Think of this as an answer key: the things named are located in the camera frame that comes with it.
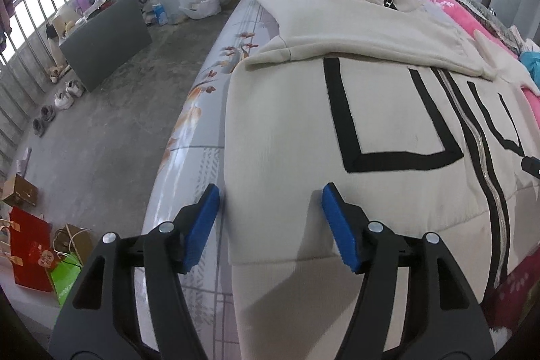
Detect brown paper bag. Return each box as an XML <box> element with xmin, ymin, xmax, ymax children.
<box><xmin>52</xmin><ymin>224</ymin><xmax>94</xmax><ymax>265</ymax></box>

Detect grey slippers pair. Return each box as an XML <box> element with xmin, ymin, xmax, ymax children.
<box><xmin>32</xmin><ymin>105</ymin><xmax>56</xmax><ymax>137</ymax></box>

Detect cream coat with black trim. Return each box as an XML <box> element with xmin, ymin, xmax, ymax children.
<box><xmin>223</xmin><ymin>0</ymin><xmax>540</xmax><ymax>360</ymax></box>

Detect metal window railing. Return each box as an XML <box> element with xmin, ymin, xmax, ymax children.
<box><xmin>1</xmin><ymin>0</ymin><xmax>81</xmax><ymax>179</ymax></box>

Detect grey patterned quilt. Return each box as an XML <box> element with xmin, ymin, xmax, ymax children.
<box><xmin>456</xmin><ymin>0</ymin><xmax>521</xmax><ymax>56</ymax></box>

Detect red gift bag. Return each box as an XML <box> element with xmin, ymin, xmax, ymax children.
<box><xmin>9</xmin><ymin>206</ymin><xmax>54</xmax><ymax>293</ymax></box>

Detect floral grey bed sheet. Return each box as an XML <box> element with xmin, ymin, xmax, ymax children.
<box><xmin>134</xmin><ymin>0</ymin><xmax>365</xmax><ymax>360</ymax></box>

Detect green shopping bag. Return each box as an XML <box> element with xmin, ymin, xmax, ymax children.
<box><xmin>49</xmin><ymin>253</ymin><xmax>82</xmax><ymax>307</ymax></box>

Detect pink floral blanket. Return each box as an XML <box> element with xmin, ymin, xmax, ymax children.
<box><xmin>419</xmin><ymin>0</ymin><xmax>539</xmax><ymax>336</ymax></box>

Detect white plastic bag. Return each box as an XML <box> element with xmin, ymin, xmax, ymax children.
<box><xmin>179</xmin><ymin>0</ymin><xmax>221</xmax><ymax>20</ymax></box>

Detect blue cartoon blanket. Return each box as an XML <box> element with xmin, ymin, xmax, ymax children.
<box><xmin>519</xmin><ymin>51</ymin><xmax>540</xmax><ymax>88</ymax></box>

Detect white sneakers pair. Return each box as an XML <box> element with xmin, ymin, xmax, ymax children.
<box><xmin>54</xmin><ymin>80</ymin><xmax>85</xmax><ymax>111</ymax></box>

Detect brown cardboard box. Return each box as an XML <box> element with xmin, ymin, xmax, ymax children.
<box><xmin>2</xmin><ymin>174</ymin><xmax>38</xmax><ymax>206</ymax></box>

